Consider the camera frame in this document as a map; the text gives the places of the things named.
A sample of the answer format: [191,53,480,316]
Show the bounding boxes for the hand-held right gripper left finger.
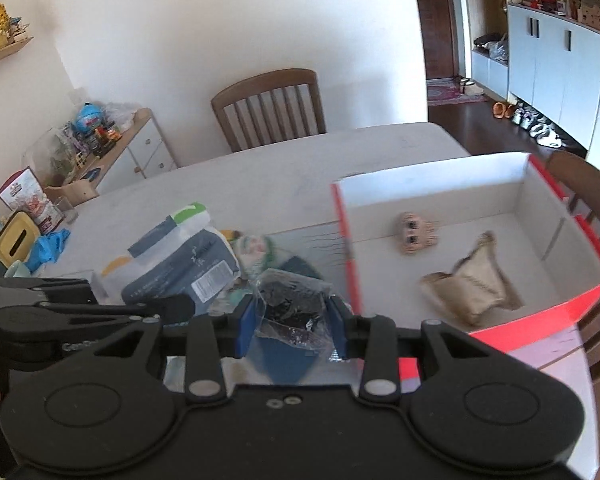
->
[92,294,257,405]

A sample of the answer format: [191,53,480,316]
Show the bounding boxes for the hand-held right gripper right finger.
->
[329,297,487,405]

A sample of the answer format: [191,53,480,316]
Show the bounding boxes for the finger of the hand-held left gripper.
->
[40,293,197,324]
[0,278,99,305]

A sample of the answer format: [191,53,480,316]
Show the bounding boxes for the clear plastic bag dark contents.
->
[252,268,337,363]

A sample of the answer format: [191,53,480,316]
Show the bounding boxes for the red and white cardboard box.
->
[330,152,600,397]

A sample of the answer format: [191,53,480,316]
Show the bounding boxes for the blue cloth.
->
[22,228,74,272]

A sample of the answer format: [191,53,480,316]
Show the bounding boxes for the white and yellow packet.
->
[101,255,147,302]

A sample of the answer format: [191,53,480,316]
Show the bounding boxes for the grey-blue plastic packet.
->
[122,229,242,317]

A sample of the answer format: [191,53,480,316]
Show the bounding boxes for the yellow and grey tissue box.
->
[0,209,42,274]

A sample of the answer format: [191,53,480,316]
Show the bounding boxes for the white packet dark blue panel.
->
[128,215,212,261]

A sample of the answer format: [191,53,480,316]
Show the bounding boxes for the drinking glass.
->
[54,195,80,226]

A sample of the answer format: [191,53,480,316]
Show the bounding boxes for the red and white snack box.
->
[0,166,64,235]

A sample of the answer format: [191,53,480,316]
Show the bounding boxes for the white and green packet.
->
[166,202,212,233]

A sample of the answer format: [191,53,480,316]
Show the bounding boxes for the small doll face toy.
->
[396,211,439,256]

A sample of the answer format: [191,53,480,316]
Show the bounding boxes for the clear plastic bin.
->
[24,129,77,187]

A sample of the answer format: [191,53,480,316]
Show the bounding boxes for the beige cloth pouch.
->
[419,231,524,329]

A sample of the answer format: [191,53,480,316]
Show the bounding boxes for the white wooden-top sideboard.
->
[44,107,179,197]

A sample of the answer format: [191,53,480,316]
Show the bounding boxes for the blue globe toy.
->
[74,103,107,134]

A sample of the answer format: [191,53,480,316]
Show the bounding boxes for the brown wooden slat-back chair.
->
[210,68,327,154]
[544,151,600,382]

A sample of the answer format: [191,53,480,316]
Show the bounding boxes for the patterned door mat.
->
[426,82,489,107]

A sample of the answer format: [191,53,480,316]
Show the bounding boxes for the pair of pale slippers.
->
[452,77,487,99]

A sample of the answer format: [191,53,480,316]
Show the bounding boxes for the row of shoes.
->
[511,104,567,149]

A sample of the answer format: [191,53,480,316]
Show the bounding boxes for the dark brown door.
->
[411,0,462,82]

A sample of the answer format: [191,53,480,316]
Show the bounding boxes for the pale blue hallway cabinet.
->
[469,2,600,157]

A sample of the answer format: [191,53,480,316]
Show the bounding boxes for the wooden wall shelf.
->
[0,36,35,71]

